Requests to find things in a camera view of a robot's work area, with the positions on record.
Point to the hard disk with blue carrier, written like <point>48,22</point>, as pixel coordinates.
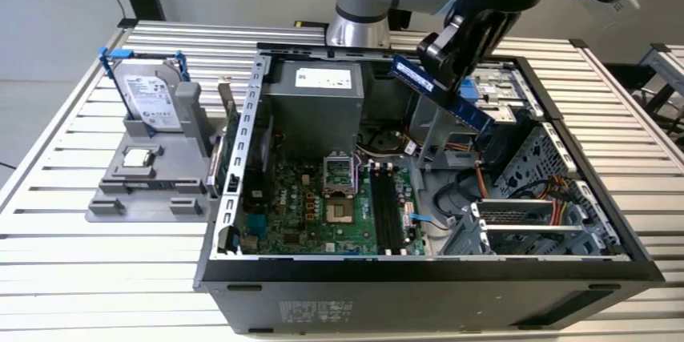
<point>147,97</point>

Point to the grey power supply unit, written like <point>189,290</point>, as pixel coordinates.
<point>309,117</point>

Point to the green graphics card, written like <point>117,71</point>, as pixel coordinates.
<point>231,125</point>

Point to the silver drive bay cage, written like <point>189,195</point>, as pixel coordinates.
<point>504,115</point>

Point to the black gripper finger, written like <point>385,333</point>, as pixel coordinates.
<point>435,51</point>
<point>512,21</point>

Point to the grey parts rack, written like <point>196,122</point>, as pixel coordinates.
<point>176,166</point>

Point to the grey disk bay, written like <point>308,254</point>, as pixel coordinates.
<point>529,228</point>

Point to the metal locking lever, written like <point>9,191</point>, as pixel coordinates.
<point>355,175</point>

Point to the blue card latch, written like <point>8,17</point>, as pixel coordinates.
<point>233,240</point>

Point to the metal side table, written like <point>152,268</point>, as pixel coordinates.
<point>665,57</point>

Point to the CPU socket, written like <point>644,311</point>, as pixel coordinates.
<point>340,212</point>

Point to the blue RAM stick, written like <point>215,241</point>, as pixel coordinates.
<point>472,113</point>

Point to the green motherboard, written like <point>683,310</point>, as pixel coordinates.
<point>299,234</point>

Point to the black open PC case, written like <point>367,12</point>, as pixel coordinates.
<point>373,302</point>

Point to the silver CPU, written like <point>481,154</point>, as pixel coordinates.
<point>137,159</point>

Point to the blue drive latch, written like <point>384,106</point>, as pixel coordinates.
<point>469,91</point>

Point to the small yellow black object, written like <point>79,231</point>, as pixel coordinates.
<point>301,24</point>

